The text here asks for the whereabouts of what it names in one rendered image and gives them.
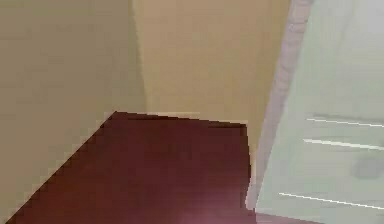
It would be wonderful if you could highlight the pale white room door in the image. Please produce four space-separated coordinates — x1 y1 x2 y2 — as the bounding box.
245 0 384 224

